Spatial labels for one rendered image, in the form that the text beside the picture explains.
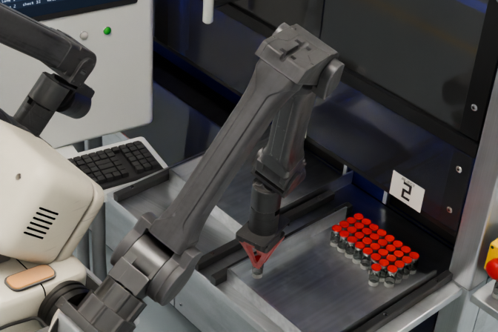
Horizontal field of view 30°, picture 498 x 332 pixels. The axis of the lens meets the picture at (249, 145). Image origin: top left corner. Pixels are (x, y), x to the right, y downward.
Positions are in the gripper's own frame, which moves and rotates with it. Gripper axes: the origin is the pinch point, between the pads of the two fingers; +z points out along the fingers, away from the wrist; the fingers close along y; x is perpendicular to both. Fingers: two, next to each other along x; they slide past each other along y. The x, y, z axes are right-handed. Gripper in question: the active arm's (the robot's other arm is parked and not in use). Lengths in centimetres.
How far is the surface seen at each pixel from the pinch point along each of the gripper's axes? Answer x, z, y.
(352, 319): -20.4, 5.5, 2.4
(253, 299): -2.6, 4.4, -5.6
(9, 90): 76, -5, 9
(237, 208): 16.5, 6.4, 17.6
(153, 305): 66, 96, 53
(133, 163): 50, 12, 23
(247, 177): 21.0, 6.6, 28.9
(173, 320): 57, 96, 51
